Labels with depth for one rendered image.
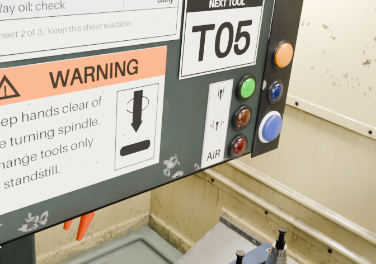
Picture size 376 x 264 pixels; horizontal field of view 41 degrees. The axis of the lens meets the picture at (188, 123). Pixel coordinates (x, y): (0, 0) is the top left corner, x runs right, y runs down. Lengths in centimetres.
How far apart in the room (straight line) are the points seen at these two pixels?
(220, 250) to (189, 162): 122
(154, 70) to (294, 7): 18
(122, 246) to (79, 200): 161
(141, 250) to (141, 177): 160
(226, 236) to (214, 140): 124
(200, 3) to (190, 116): 10
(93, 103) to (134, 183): 9
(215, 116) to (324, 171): 96
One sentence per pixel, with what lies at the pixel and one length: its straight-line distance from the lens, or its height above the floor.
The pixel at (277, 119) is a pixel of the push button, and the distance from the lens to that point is 54.
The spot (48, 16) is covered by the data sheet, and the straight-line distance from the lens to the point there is 34.
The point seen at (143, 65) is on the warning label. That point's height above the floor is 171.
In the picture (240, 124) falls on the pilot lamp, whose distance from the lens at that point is 49.
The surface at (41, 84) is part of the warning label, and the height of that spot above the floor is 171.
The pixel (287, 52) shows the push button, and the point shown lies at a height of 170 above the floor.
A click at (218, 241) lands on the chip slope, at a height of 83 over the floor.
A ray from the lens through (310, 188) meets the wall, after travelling 146.
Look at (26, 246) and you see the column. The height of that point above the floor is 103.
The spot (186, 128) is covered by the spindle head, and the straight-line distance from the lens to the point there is 45.
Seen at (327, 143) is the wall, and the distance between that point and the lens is 139.
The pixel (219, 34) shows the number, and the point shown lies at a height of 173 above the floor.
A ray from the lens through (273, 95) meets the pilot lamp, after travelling 52.
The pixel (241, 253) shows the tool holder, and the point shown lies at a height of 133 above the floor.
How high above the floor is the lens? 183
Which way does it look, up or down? 23 degrees down
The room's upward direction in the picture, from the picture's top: 5 degrees clockwise
